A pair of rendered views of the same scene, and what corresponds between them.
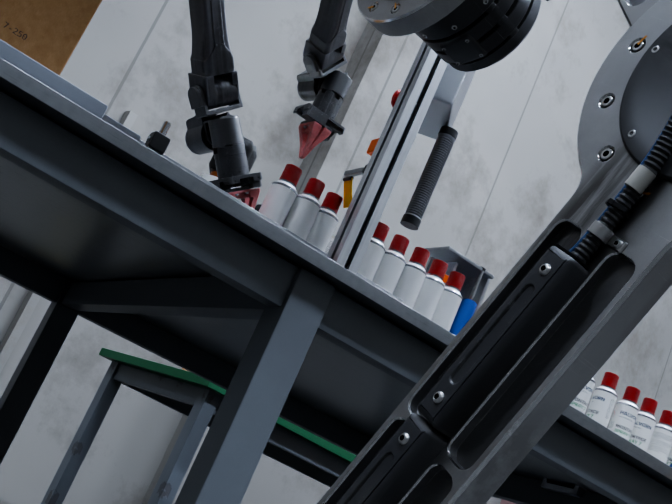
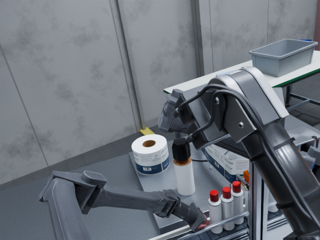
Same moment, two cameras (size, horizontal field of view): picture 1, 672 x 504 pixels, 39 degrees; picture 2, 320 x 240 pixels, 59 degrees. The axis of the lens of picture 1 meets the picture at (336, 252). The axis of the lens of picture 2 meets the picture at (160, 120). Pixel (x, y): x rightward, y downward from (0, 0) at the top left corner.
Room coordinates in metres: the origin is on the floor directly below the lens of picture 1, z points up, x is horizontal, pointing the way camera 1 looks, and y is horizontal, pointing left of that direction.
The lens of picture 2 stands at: (0.83, 0.10, 1.86)
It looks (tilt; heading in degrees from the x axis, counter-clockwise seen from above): 27 degrees down; 13
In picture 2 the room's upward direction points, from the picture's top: 9 degrees counter-clockwise
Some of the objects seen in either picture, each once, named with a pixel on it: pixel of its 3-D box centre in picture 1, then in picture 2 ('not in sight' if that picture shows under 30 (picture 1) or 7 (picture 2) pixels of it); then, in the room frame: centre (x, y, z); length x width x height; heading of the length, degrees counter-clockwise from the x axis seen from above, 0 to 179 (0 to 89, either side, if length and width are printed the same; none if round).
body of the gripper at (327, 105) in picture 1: (324, 110); not in sight; (1.89, 0.15, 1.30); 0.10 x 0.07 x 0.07; 119
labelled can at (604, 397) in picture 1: (598, 416); not in sight; (2.09, -0.69, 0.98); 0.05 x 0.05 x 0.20
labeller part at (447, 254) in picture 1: (456, 263); (299, 135); (1.99, -0.25, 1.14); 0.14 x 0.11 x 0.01; 116
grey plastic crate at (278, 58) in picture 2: not in sight; (282, 57); (3.92, -0.60, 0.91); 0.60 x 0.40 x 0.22; 130
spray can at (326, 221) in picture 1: (314, 242); (236, 202); (1.74, 0.05, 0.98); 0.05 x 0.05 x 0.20
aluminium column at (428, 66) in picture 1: (392, 148); (258, 191); (1.60, -0.02, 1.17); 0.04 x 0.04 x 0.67; 26
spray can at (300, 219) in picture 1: (295, 229); (227, 208); (1.71, 0.09, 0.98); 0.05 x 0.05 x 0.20
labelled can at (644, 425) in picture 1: (637, 440); not in sight; (2.16, -0.81, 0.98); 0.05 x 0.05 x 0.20
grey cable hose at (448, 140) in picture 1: (429, 177); not in sight; (1.69, -0.10, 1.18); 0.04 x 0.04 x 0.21
